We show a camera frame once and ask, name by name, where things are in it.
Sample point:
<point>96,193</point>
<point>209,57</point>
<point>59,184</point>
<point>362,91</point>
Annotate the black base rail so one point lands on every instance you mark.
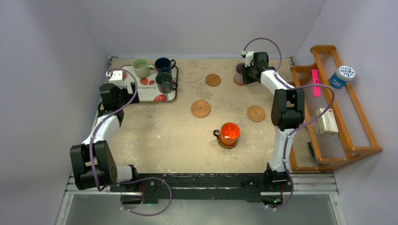
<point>251,187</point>

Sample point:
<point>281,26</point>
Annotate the white card box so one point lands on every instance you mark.
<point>327,123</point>

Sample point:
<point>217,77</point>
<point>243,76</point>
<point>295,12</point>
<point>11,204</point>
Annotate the pale green mug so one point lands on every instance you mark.
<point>142,68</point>

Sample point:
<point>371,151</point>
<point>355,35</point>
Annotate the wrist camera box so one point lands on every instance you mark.
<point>117,78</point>
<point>248,57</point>

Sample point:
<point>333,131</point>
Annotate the blue jar white lid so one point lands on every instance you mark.
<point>342,76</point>

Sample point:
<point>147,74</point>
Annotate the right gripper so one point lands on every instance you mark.
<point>247,80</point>

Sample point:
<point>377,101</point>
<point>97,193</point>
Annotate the orange mug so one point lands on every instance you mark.
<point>228,134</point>

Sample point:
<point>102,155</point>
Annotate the wooden tiered rack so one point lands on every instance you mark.
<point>355,139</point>

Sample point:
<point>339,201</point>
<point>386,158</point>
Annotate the light wooden coaster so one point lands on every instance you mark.
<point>213,80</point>
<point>238,83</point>

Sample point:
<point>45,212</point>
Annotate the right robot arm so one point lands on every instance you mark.
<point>287,113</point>

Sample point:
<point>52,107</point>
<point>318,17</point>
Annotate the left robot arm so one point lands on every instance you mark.
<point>92,161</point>

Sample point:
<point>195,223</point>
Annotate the small dark blue object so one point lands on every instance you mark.
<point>311,148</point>

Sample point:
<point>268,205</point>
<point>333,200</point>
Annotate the dark green mug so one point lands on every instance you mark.
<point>165,82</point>

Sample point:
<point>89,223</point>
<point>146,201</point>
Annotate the dark brown wooden coaster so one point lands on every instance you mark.
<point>228,146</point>

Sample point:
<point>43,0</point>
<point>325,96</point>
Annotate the purple mug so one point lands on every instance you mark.
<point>238,77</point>

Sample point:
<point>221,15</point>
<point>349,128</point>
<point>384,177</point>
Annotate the strawberry print tray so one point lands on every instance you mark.
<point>147,87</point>

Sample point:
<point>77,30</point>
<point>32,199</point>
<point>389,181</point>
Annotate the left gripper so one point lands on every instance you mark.
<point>128,97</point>

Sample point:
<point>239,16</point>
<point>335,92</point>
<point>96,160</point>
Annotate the pink marker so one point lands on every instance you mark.
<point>315,80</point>

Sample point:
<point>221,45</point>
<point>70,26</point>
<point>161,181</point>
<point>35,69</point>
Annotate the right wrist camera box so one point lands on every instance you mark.
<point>248,57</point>

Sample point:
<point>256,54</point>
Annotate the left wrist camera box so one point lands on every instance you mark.
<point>117,78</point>

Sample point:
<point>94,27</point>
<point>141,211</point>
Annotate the navy blue mug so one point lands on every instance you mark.
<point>164,65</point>

